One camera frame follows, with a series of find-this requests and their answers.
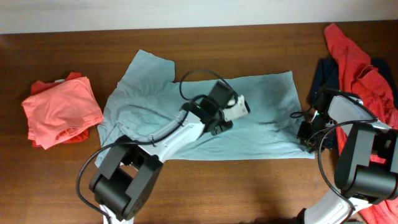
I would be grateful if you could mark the navy blue garment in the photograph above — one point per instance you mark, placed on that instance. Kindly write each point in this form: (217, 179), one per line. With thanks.
(326, 74)

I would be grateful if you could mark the folded coral pink shirt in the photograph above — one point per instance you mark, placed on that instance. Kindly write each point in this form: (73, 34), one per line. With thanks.
(61, 112)

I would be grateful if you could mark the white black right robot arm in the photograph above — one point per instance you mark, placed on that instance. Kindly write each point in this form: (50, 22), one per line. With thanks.
(366, 171)

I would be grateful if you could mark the red crumpled garment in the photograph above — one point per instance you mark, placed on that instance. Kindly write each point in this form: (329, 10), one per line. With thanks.
(357, 75)

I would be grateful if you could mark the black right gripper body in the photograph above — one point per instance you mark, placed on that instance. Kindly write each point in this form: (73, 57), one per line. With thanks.
(311, 135)

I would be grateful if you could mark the light blue t-shirt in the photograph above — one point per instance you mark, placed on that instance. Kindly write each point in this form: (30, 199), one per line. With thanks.
(147, 98)

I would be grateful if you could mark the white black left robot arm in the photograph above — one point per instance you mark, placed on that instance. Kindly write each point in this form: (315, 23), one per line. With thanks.
(127, 174)

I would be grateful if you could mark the folded red shirt underneath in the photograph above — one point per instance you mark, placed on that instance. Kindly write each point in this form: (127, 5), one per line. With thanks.
(39, 87)

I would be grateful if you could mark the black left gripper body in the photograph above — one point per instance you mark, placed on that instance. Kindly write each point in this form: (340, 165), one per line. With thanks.
(222, 125)

